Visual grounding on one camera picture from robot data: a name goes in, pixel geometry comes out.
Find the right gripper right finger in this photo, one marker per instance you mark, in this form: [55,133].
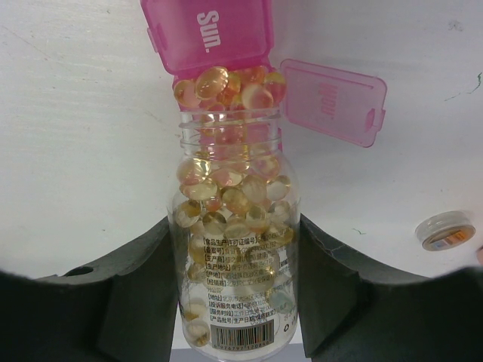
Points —
[354,308]

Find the glass pill bottle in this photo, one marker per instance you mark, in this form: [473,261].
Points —
[234,221]

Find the pink pill organizer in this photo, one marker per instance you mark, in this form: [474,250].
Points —
[190,36]

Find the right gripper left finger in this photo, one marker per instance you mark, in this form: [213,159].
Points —
[120,307]

